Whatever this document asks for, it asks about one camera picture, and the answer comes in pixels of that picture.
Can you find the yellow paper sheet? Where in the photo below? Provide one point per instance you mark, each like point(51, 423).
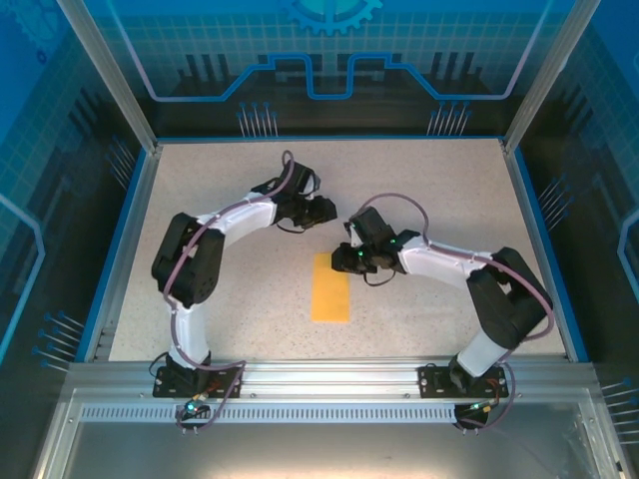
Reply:
point(330, 299)

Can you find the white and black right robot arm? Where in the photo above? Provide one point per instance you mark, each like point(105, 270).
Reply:
point(509, 299)

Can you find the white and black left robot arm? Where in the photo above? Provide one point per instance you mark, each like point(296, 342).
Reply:
point(187, 259)

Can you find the sheet metal panel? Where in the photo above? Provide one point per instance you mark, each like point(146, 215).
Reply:
point(319, 449)

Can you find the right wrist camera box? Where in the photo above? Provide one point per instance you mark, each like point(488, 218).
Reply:
point(372, 224)

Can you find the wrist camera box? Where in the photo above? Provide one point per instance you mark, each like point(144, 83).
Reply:
point(372, 224)
point(299, 177)

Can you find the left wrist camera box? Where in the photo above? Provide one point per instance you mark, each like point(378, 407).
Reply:
point(299, 177)

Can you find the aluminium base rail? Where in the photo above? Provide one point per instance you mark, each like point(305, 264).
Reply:
point(329, 376)

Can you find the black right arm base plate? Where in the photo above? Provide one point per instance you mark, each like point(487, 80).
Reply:
point(432, 385)

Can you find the aluminium side rail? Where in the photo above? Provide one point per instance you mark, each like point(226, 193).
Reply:
point(127, 249)
point(540, 252)

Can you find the blue table edge frame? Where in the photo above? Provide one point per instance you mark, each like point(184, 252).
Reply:
point(550, 249)

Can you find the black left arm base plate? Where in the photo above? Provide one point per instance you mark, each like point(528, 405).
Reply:
point(170, 390)

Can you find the aluminium corner post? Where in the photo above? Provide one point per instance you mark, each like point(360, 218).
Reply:
point(112, 75)
point(548, 75)

